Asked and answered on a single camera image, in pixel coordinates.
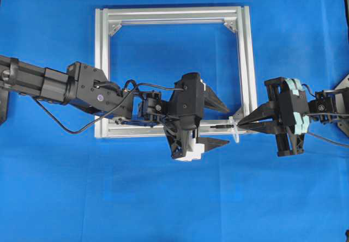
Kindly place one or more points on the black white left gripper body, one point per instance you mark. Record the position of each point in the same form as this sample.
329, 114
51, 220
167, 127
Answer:
184, 113

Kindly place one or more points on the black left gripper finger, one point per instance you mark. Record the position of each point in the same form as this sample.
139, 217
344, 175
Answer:
212, 143
211, 101

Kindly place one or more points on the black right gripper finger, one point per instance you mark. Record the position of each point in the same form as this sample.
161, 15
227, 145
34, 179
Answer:
268, 127
265, 111

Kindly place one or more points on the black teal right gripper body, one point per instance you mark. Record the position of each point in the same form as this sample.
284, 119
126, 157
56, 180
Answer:
291, 108

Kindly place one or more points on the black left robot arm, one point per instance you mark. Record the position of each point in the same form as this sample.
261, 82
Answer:
88, 89

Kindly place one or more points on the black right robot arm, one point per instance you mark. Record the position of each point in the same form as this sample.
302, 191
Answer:
323, 108

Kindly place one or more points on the blue table cloth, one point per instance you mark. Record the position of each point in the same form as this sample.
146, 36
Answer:
60, 187

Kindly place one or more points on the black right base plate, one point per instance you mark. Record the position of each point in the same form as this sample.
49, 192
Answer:
342, 105

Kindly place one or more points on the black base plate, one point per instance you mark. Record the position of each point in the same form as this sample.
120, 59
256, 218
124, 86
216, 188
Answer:
4, 98
342, 105

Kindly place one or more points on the aluminium extrusion square frame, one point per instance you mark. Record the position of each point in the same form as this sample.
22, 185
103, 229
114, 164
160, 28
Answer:
235, 18

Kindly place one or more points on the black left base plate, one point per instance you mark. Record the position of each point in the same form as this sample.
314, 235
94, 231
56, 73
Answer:
4, 98

